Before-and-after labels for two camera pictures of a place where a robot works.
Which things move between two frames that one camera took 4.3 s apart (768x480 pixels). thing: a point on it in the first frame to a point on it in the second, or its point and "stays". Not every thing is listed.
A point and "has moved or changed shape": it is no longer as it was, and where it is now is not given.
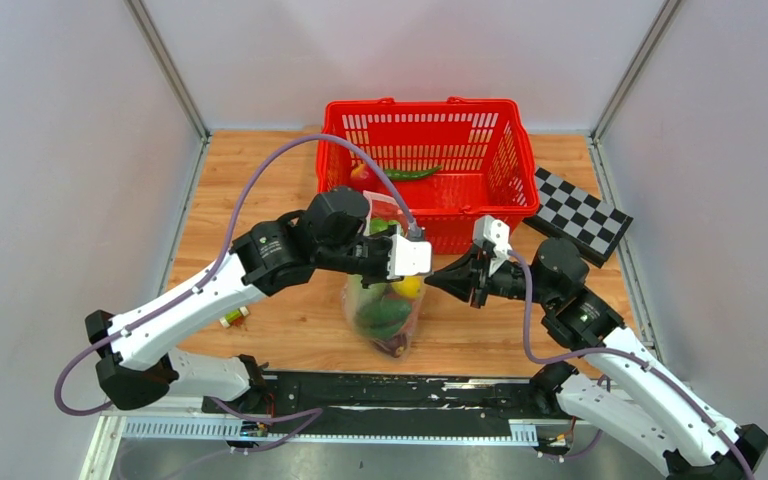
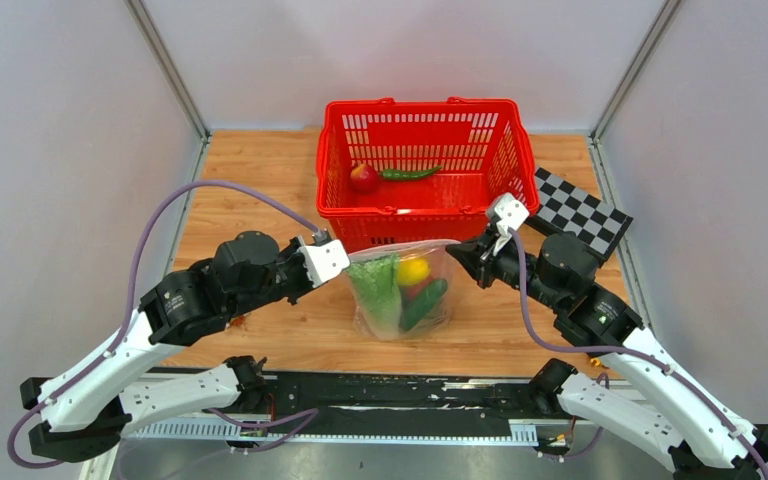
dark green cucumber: x=383 y=319 to x=414 y=307
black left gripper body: x=371 y=254 to x=292 y=275
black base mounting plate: x=388 y=403 stays
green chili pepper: x=410 y=174 stays
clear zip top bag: x=386 y=316 has moved or changed shape
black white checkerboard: x=568 y=213 stays
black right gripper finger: x=457 y=280 to x=470 y=255
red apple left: x=363 y=178 stays
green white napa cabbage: x=365 y=298 to x=378 y=283
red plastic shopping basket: x=441 y=163 stays
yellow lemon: x=409 y=287 has moved or changed shape
